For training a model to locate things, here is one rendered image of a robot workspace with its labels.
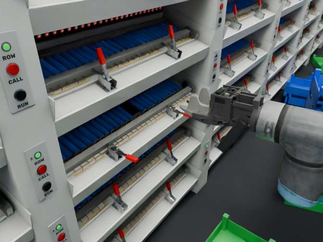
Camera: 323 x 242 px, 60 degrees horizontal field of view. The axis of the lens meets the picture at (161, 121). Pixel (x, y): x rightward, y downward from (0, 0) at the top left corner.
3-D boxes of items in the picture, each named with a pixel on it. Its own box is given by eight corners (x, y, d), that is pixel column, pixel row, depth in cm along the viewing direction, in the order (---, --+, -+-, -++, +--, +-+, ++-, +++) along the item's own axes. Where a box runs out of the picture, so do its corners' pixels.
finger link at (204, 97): (193, 82, 79) (221, 90, 73) (193, 101, 82) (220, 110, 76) (186, 85, 77) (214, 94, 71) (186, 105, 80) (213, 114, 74)
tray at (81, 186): (201, 108, 106) (210, 88, 100) (71, 209, 65) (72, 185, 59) (160, 82, 113) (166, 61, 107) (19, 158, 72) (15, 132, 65)
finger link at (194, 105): (180, 90, 75) (213, 95, 71) (180, 109, 77) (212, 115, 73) (174, 94, 72) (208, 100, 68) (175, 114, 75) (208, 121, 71)
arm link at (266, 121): (283, 131, 69) (270, 150, 62) (263, 126, 71) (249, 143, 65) (289, 98, 64) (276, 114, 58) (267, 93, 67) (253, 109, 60)
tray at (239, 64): (264, 59, 154) (276, 36, 146) (213, 99, 113) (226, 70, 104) (232, 42, 161) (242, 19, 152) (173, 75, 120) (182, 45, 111)
